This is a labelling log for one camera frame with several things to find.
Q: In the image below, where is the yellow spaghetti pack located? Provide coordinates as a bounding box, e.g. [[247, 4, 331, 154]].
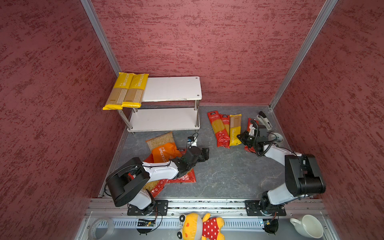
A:
[[122, 74, 149, 109], [230, 114, 242, 147], [103, 73, 135, 111]]

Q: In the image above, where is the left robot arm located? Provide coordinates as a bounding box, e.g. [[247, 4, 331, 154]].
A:
[[106, 146, 210, 215]]

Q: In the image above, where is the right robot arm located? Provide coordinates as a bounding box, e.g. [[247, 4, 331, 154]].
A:
[[237, 121, 326, 216]]

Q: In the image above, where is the orange pasta bag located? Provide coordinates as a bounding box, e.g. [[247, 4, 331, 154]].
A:
[[145, 132, 183, 163]]

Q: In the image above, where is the white two-tier shelf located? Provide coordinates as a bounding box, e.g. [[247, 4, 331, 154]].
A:
[[118, 77, 203, 133]]

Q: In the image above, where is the red spaghetti pack right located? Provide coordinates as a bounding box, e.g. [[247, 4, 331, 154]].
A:
[[245, 118, 259, 153]]

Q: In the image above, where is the grey tape roll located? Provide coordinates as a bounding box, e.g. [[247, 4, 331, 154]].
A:
[[268, 132, 285, 144]]

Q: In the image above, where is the red macaroni bag right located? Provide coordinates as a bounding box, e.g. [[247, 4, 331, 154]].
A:
[[168, 170, 196, 184]]

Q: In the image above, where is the red macaroni bag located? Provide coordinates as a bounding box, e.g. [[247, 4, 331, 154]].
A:
[[168, 170, 196, 184], [143, 180, 168, 198]]

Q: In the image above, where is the white black stapler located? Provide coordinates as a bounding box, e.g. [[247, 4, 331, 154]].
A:
[[257, 111, 273, 131]]

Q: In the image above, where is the red spaghetti pack large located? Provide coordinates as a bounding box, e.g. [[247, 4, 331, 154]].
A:
[[207, 111, 230, 149]]

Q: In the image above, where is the red spaghetti pack middle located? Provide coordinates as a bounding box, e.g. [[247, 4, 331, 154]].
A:
[[220, 114, 230, 136]]

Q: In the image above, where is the red macaroni bag left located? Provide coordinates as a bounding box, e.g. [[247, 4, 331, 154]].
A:
[[143, 180, 168, 198]]

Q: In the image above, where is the yellow plush toy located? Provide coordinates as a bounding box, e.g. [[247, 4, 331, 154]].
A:
[[177, 213, 225, 240]]

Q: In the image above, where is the white ceramic cup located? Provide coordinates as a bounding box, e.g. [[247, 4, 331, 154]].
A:
[[290, 215, 324, 239]]

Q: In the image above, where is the clear tape roll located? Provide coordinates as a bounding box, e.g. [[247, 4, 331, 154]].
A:
[[88, 218, 115, 240]]

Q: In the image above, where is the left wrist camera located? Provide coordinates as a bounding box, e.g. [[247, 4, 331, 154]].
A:
[[187, 133, 199, 149]]

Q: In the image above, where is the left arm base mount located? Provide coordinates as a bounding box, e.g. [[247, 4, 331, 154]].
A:
[[127, 200, 169, 217]]

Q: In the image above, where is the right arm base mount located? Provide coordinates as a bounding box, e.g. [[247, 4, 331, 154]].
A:
[[245, 200, 287, 217]]

